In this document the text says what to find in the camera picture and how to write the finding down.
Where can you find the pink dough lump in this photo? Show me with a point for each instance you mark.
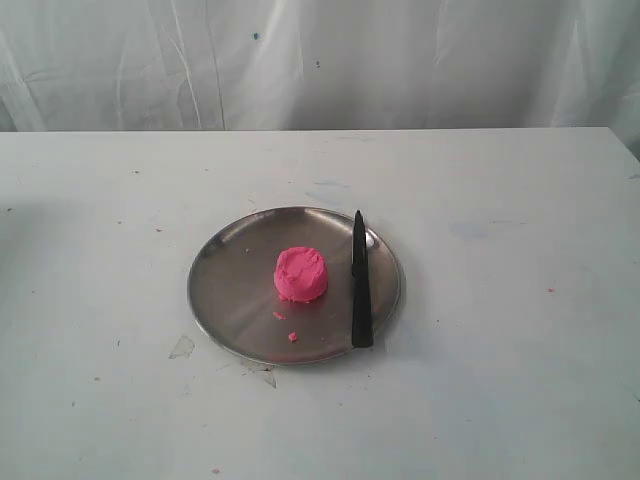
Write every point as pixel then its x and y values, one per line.
pixel 300 275

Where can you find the white backdrop curtain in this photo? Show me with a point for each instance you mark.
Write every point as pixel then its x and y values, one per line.
pixel 236 65

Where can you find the black knife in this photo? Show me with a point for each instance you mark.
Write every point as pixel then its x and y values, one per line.
pixel 362 335

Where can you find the round steel plate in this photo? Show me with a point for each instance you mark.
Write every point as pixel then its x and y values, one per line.
pixel 232 294

